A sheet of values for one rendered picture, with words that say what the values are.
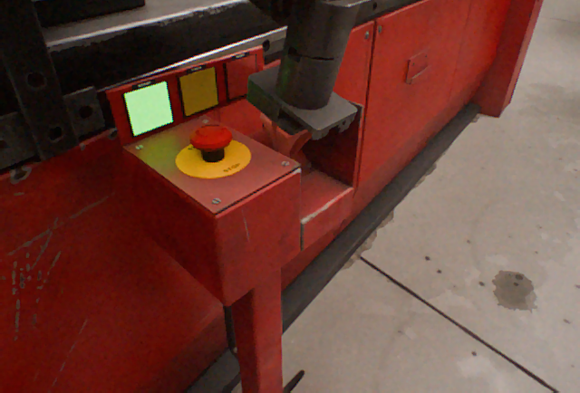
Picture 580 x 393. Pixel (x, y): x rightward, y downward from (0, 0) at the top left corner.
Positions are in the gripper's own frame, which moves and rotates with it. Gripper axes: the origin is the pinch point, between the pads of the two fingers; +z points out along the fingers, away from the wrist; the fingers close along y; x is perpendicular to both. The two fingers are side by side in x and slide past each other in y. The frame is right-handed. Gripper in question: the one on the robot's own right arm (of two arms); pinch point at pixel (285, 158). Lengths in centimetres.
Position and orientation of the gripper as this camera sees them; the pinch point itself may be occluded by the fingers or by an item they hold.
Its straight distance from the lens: 48.1
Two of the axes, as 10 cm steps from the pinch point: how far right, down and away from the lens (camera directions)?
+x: -6.9, 4.0, -5.9
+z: -1.9, 6.9, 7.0
